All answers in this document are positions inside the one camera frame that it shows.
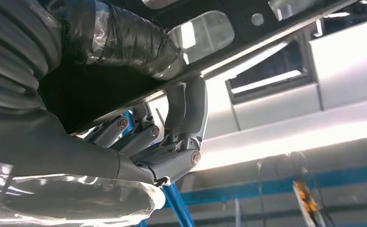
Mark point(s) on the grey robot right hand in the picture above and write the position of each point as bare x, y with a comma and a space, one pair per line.
45, 147

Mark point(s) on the blue metal shelf rack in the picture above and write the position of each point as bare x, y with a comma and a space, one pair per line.
180, 206

